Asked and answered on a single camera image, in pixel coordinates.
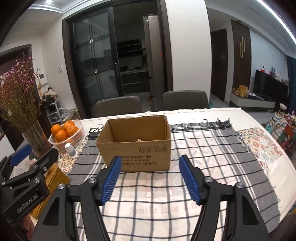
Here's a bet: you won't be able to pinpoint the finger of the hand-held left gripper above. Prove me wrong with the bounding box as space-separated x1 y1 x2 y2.
0 144 32 181
2 148 59 189

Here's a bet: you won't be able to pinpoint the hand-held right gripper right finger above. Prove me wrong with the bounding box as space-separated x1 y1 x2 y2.
179 155 271 241

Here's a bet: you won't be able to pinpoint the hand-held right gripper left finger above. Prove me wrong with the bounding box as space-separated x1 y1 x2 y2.
32 156 122 241

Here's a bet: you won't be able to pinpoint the brown cardboard box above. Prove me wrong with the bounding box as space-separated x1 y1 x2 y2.
96 115 171 172

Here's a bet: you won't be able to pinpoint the woven straw tray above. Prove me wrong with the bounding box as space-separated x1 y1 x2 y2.
30 163 70 219

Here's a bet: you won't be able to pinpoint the glass vase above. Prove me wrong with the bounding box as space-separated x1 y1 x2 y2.
21 120 52 154

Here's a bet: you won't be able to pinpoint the grey and white cylinder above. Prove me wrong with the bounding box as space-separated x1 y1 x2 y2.
65 143 78 159

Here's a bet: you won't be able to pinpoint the white plastic basket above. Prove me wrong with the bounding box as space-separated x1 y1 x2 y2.
48 119 85 153

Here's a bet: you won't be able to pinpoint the grey checked cloth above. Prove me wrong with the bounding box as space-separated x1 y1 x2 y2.
67 117 281 241

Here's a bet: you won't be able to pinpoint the white shoe rack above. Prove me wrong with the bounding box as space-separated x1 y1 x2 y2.
44 98 63 123

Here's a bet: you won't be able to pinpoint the dried purple flowers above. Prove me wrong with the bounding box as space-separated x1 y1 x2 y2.
0 53 44 133

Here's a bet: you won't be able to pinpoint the plush toys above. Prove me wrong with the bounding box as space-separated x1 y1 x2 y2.
42 88 57 100

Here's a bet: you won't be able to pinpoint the grey dining chair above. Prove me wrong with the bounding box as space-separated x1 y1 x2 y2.
162 91 210 110
95 95 143 118

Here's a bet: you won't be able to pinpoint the patterned table runner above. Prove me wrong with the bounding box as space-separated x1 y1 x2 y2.
57 126 284 173

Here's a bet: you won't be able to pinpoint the white television stand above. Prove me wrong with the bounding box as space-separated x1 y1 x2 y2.
230 91 277 110

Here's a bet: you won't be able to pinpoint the colourful striped bag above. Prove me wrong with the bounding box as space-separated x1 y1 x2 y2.
265 111 296 156

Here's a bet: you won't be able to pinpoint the dark glass sliding door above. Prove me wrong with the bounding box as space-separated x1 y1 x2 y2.
63 5 173 116

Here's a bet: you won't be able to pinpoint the dark wooden door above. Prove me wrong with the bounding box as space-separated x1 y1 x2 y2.
210 29 228 102

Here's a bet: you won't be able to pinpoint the grey refrigerator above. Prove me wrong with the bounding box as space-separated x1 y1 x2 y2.
143 15 162 112

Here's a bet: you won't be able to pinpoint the blue curtain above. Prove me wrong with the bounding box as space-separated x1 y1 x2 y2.
286 56 296 112

